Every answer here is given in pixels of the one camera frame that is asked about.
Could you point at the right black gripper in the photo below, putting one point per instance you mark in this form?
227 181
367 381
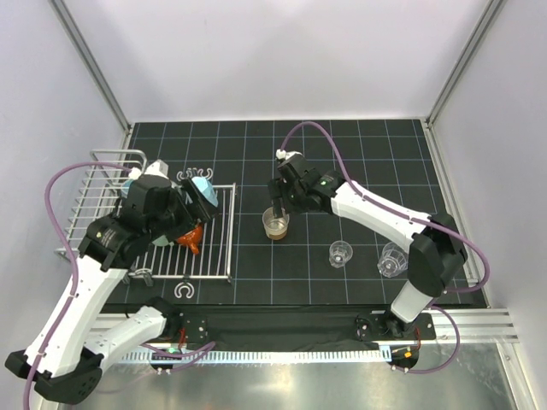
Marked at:
278 188

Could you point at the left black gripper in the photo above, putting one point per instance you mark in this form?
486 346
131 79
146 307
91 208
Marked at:
195 213

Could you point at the mint green cup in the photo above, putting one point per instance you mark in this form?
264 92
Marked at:
163 241

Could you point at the steel tumbler cup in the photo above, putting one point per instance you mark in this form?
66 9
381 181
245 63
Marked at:
275 228

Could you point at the orange black ceramic cup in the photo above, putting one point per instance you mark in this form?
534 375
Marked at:
192 239

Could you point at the light blue tall mug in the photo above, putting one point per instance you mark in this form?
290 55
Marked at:
206 189

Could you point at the small clear glass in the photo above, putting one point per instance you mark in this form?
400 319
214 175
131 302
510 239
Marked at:
340 252

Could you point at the large clear plastic cup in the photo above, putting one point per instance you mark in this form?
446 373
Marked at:
393 261

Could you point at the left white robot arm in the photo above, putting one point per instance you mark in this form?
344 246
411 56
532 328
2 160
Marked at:
63 364

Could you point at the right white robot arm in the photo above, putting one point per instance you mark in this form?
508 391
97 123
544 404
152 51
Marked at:
435 249

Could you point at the black grid mat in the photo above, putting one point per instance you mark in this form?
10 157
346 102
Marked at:
389 157

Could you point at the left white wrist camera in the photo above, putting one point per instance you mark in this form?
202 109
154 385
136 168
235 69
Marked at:
158 168

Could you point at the metal wire dish rack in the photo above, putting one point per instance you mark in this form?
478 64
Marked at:
106 241

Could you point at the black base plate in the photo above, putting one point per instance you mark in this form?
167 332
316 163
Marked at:
300 328

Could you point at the slotted cable duct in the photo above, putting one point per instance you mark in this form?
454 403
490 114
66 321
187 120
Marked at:
147 356

